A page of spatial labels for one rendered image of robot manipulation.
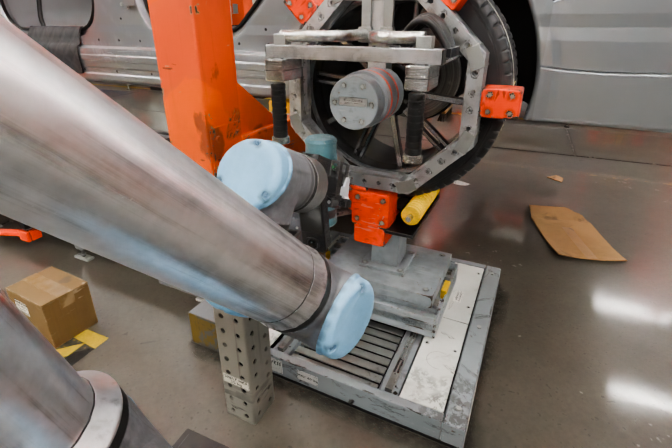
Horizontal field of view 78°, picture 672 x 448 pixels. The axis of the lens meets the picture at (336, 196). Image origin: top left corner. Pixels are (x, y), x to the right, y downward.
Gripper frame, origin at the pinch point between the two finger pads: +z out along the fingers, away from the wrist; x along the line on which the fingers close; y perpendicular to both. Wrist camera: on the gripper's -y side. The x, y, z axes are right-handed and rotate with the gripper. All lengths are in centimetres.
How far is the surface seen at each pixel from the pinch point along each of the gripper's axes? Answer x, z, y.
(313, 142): 17.1, 20.5, 14.8
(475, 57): -20.5, 19.7, 38.4
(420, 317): -13, 56, -32
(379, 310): 0, 58, -33
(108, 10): 149, 62, 72
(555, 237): -64, 158, -1
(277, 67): 21.7, 4.0, 28.7
